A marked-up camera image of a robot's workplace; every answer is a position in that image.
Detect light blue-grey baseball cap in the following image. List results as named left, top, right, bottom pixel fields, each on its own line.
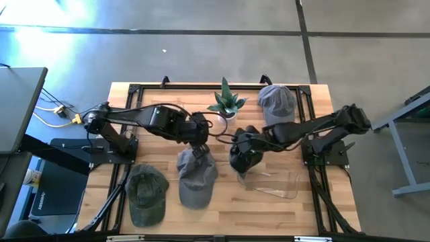
left=257, top=83, right=298, bottom=128

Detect yellow and black plug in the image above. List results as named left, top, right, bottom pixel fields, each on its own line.
left=53, top=104, right=68, bottom=118

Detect black floor mat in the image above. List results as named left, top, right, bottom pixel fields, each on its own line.
left=30, top=137, right=89, bottom=216

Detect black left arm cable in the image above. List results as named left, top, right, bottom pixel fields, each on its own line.
left=82, top=102, right=229, bottom=138

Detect dark green baseball cap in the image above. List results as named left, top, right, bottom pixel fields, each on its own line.
left=124, top=163, right=170, bottom=229

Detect yellow power cable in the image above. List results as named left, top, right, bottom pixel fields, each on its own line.
left=32, top=112, right=74, bottom=129

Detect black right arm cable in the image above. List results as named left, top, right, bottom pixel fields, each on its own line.
left=214, top=132, right=303, bottom=152

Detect green snake plant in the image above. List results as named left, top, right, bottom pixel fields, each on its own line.
left=206, top=76, right=249, bottom=117

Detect grey metal stand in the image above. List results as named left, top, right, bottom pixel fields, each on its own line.
left=371, top=85, right=430, bottom=198

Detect white round plant pot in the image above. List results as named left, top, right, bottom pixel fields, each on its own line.
left=216, top=110, right=239, bottom=126

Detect silver metal bracket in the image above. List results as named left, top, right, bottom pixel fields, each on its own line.
left=294, top=235, right=333, bottom=242
left=106, top=234, right=146, bottom=242

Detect black desk support beam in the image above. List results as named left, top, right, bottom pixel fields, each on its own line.
left=18, top=133, right=93, bottom=176

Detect grey desk top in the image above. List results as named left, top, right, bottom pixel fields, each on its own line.
left=0, top=66, right=48, bottom=155

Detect clear plastic bin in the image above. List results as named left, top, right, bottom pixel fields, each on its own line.
left=236, top=169, right=301, bottom=200

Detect white paper cup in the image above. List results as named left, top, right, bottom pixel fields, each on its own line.
left=22, top=167, right=43, bottom=188

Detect dark rounded object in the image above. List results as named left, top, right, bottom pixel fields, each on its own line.
left=1, top=220, right=50, bottom=240

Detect black aluminium table frame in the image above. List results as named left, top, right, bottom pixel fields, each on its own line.
left=76, top=83, right=363, bottom=242

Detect dark grey desk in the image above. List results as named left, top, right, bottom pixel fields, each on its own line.
left=0, top=151, right=34, bottom=236

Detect dark grey baseball cap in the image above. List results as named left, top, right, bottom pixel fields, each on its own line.
left=176, top=147, right=218, bottom=210

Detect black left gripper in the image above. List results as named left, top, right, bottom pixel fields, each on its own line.
left=189, top=130, right=212, bottom=159

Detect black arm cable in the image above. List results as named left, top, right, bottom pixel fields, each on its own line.
left=82, top=102, right=229, bottom=138
left=214, top=132, right=303, bottom=152

